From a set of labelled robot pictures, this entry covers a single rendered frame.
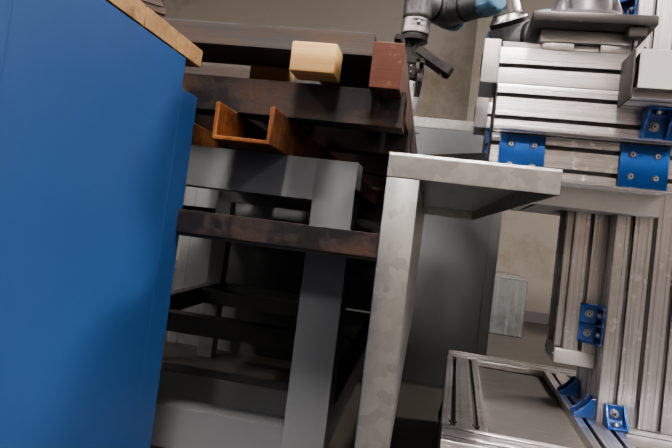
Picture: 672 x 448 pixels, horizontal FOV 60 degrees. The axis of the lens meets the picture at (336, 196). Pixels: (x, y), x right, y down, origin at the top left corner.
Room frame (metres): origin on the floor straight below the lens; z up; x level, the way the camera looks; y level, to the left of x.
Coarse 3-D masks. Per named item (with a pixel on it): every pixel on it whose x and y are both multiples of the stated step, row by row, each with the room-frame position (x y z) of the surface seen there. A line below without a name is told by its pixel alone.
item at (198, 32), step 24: (192, 24) 0.82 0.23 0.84; (216, 24) 0.81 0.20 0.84; (240, 24) 0.81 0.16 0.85; (216, 48) 0.84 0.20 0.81; (240, 48) 0.82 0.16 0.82; (264, 48) 0.81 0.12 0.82; (288, 48) 0.80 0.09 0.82; (360, 48) 0.78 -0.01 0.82; (192, 72) 1.07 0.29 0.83; (216, 72) 1.06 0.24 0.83; (240, 72) 1.06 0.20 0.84; (360, 72) 0.87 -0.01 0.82
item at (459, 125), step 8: (416, 120) 2.35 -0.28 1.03; (424, 120) 2.34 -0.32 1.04; (432, 120) 2.34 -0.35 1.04; (440, 120) 2.33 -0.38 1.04; (448, 120) 2.33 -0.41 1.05; (456, 120) 2.32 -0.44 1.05; (440, 128) 2.33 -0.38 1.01; (448, 128) 2.32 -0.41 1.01; (456, 128) 2.32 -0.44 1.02; (464, 128) 2.31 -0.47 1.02; (472, 128) 2.31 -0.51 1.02
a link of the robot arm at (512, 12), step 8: (512, 0) 1.70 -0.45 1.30; (504, 8) 1.71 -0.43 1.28; (512, 8) 1.71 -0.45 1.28; (520, 8) 1.73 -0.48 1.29; (496, 16) 1.74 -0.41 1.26; (504, 16) 1.72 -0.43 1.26; (512, 16) 1.71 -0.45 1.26; (520, 16) 1.71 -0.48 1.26; (528, 16) 1.74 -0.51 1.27; (496, 24) 1.73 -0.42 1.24; (504, 24) 1.72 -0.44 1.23; (512, 24) 1.71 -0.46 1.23; (520, 24) 1.71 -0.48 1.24; (488, 32) 1.80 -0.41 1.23; (496, 32) 1.75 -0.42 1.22; (504, 32) 1.73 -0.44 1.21; (512, 32) 1.72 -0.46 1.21; (504, 40) 1.74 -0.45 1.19; (512, 40) 1.72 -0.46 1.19
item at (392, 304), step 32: (416, 192) 0.69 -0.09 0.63; (384, 224) 0.70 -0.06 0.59; (416, 224) 0.80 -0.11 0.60; (384, 256) 0.70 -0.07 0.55; (416, 256) 1.21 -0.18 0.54; (384, 288) 0.70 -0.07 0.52; (384, 320) 0.70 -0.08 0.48; (384, 352) 0.70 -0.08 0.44; (384, 384) 0.70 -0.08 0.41; (384, 416) 0.70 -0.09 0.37
